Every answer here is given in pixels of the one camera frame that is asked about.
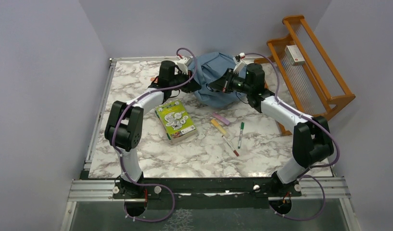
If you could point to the small white box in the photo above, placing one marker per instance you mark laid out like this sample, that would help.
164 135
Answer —
294 55

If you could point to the yellow orange highlighter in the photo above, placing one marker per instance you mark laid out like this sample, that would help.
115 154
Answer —
219 128

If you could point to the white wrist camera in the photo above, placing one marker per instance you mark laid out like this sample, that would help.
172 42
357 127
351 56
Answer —
183 63
239 62

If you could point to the red marker pen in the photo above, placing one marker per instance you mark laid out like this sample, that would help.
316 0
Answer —
230 145

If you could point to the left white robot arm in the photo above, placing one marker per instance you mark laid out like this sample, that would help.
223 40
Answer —
124 125

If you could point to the pink highlighter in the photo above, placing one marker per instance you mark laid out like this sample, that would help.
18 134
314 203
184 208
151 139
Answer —
221 119

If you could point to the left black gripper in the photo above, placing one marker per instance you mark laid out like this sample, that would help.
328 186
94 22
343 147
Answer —
191 86

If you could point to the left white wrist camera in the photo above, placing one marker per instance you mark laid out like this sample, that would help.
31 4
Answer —
183 63

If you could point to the orange wooden rack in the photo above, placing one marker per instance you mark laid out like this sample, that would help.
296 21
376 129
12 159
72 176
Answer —
316 87

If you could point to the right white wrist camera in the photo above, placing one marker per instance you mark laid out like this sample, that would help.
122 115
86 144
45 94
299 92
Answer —
239 62

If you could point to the green marker pen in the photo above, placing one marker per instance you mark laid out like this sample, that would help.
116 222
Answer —
240 135

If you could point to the blue student backpack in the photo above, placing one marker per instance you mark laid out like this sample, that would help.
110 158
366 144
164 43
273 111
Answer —
211 67

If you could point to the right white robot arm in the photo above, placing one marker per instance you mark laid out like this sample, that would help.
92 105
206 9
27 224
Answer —
311 142

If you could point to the green illustrated book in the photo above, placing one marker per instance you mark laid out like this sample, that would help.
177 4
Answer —
176 121

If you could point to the black metal base rail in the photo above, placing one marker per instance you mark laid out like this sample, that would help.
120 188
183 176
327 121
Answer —
203 193

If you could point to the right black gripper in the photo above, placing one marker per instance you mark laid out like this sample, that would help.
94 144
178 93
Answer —
222 83

